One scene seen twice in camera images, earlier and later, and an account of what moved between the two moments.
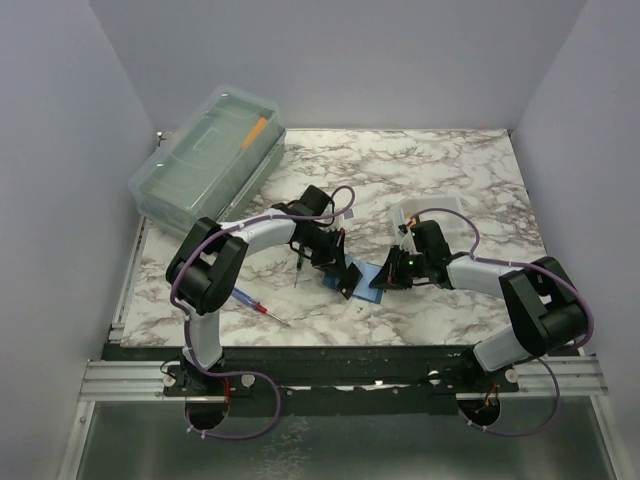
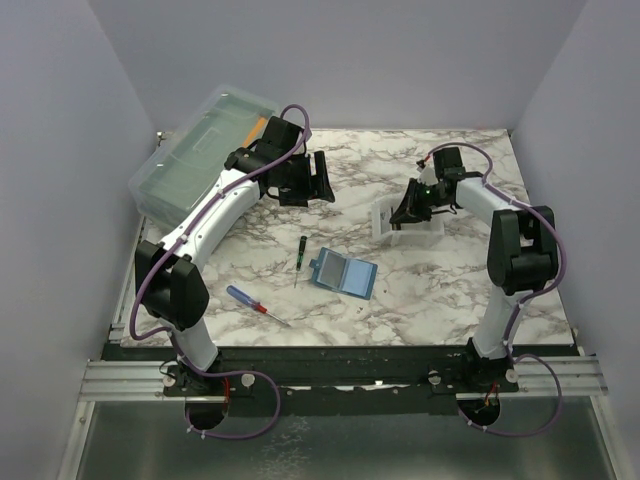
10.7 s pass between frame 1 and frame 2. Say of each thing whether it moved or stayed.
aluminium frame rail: stayed
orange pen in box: stayed
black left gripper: moved
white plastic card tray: moved
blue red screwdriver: stayed
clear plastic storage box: stayed
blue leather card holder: moved
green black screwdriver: stayed
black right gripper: moved
